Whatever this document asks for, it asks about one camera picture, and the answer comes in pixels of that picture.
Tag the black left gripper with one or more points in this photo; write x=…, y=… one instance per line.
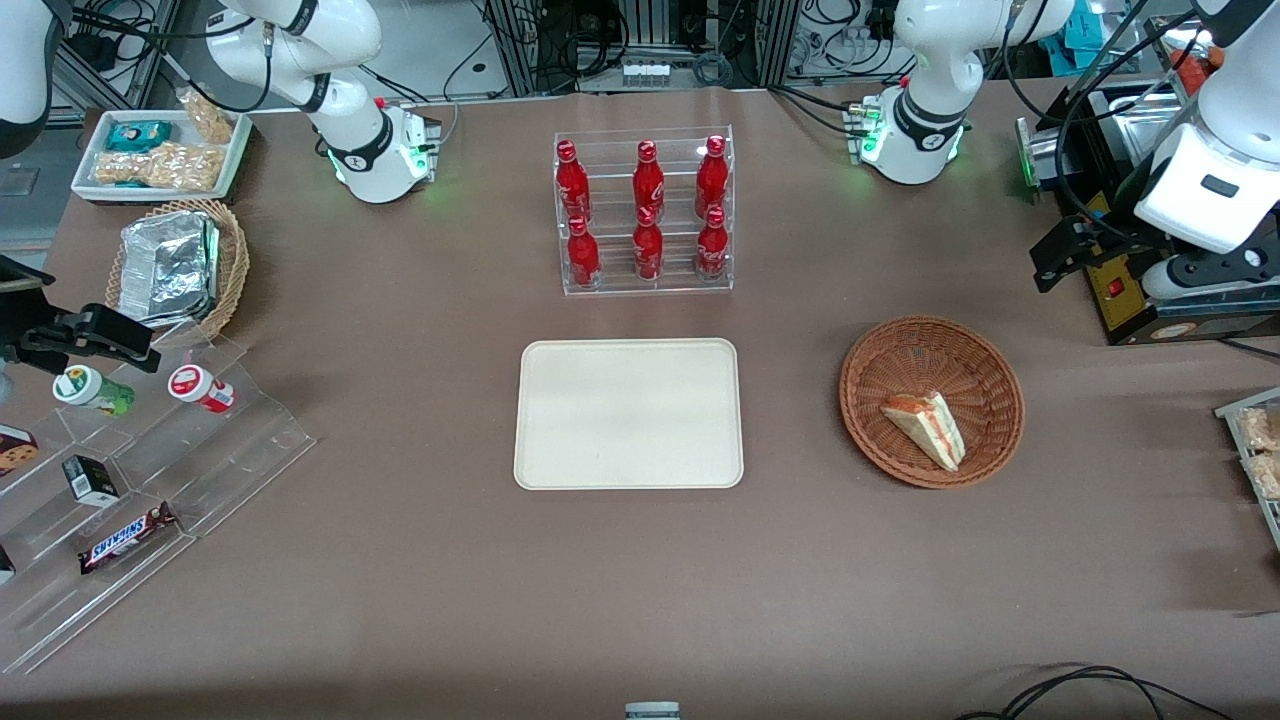
x=1106, y=236

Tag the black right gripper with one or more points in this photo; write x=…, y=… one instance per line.
x=22, y=331

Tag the triangular sandwich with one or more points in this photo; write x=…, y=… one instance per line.
x=930, y=428

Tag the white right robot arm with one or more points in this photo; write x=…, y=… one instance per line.
x=350, y=110

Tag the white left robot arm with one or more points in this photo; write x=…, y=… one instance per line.
x=930, y=60

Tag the oval wicker basket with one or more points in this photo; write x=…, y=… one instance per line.
x=232, y=265

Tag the round brown wicker basket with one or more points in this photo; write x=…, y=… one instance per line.
x=930, y=360

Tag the white snack tray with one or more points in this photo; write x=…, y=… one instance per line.
x=90, y=150

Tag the white tray with snacks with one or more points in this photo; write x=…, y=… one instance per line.
x=1232, y=412

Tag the cream rectangular tray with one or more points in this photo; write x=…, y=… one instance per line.
x=628, y=415

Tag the green lidded cup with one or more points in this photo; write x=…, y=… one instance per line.
x=90, y=390

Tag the silver foil pack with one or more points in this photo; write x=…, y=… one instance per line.
x=168, y=265

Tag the red lidded cup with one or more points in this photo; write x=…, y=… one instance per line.
x=200, y=388

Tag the cookie package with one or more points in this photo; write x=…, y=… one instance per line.
x=15, y=452

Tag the small black box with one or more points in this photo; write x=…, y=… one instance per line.
x=5, y=565
x=92, y=480

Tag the clear acrylic step stand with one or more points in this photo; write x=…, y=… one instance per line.
x=230, y=450

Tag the large clear nut snack bag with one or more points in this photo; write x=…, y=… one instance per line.
x=160, y=168

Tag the snickers bar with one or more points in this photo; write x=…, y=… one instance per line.
x=128, y=540

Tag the teal box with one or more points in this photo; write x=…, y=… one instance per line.
x=1075, y=45

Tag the teal snack packet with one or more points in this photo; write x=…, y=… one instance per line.
x=138, y=135

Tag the small clear nut snack bag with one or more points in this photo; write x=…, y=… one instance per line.
x=210, y=120

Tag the red cola bottle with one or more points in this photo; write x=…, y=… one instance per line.
x=648, y=250
x=648, y=182
x=572, y=185
x=712, y=250
x=584, y=255
x=711, y=180

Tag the clear acrylic bottle rack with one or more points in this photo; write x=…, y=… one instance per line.
x=680, y=285

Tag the grey power strip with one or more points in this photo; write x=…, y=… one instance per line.
x=646, y=72

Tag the grey block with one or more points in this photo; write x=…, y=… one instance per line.
x=652, y=711

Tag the aluminium frame rack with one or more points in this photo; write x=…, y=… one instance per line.
x=520, y=50

